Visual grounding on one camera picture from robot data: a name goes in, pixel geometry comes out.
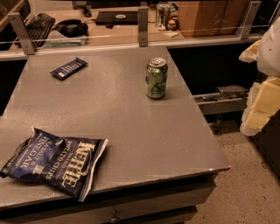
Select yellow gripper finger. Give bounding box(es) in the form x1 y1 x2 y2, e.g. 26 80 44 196
240 77 280 137
239 40 260 63

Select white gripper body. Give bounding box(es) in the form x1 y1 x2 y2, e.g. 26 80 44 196
257 17 280 77

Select green soda can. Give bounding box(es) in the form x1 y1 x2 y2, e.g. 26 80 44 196
145 57 168 99

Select metal can on desk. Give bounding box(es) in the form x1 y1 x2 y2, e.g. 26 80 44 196
156 3 171 30

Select blue potato chip bag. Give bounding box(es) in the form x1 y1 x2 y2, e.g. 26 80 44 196
1 129 108 202

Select small round brown object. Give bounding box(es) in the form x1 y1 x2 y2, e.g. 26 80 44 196
167 19 177 31

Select grey drawer unit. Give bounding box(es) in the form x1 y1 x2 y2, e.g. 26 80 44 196
0 174 216 224

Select black laptop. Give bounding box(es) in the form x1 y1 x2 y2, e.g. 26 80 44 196
95 11 137 25

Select black headphones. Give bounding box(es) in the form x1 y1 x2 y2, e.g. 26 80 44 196
54 19 88 38

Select dark blue snack bar wrapper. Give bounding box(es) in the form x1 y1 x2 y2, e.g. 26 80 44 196
50 58 88 81

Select black keyboard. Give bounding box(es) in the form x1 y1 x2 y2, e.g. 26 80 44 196
24 13 55 47

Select glass divider panel with brackets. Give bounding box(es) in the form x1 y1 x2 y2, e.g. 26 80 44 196
0 0 279 54

